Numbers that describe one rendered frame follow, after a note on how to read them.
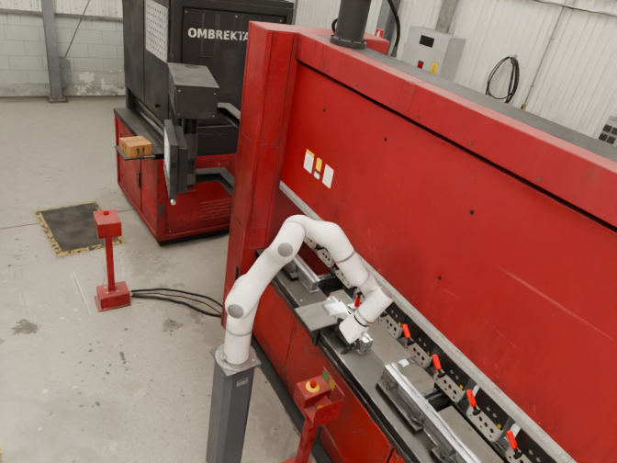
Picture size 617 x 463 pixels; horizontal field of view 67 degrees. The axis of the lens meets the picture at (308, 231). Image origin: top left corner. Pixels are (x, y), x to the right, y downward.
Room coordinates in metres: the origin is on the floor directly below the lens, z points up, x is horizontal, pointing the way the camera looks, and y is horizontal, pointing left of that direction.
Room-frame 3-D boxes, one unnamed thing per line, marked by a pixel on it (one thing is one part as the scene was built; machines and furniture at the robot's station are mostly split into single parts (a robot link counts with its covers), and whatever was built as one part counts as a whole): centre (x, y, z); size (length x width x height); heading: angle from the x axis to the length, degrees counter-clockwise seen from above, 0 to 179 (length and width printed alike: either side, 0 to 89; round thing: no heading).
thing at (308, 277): (2.56, 0.04, 0.92); 0.50 x 0.06 x 0.10; 36
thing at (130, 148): (3.69, 1.60, 1.04); 0.30 x 0.26 x 0.12; 40
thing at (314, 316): (2.03, -0.16, 1.00); 0.26 x 0.18 x 0.01; 126
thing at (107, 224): (2.89, 1.47, 0.41); 0.25 x 0.20 x 0.83; 126
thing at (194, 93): (2.84, 0.87, 1.53); 0.51 x 0.25 x 0.85; 24
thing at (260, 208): (3.01, 0.14, 1.15); 0.85 x 0.25 x 2.30; 126
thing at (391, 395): (1.59, -0.59, 0.89); 0.30 x 0.05 x 0.03; 36
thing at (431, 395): (1.85, -0.94, 0.81); 0.64 x 0.08 x 0.14; 126
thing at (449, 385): (1.48, -0.73, 1.26); 0.15 x 0.09 x 0.17; 36
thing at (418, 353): (1.65, -0.62, 1.26); 0.15 x 0.09 x 0.17; 36
